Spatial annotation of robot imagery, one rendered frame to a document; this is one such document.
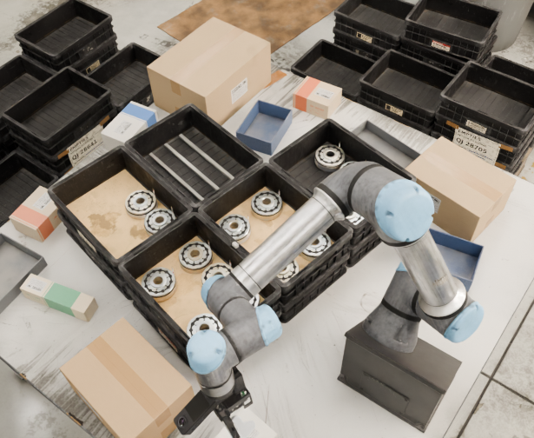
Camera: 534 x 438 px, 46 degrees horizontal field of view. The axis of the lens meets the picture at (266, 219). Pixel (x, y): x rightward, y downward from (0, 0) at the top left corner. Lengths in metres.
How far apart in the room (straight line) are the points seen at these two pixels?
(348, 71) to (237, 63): 1.09
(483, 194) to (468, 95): 1.00
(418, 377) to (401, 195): 0.55
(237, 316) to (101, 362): 0.64
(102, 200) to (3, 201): 0.98
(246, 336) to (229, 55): 1.52
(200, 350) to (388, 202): 0.46
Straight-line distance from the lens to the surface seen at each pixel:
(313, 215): 1.36
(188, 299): 1.90
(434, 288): 1.49
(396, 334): 1.70
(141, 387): 1.77
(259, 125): 2.52
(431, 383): 1.63
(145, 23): 4.38
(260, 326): 1.25
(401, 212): 1.26
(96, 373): 1.81
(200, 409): 1.38
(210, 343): 1.22
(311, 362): 1.93
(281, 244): 1.34
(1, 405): 2.87
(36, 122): 3.07
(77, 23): 3.59
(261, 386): 1.90
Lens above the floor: 2.45
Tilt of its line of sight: 52 degrees down
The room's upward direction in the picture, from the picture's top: 2 degrees counter-clockwise
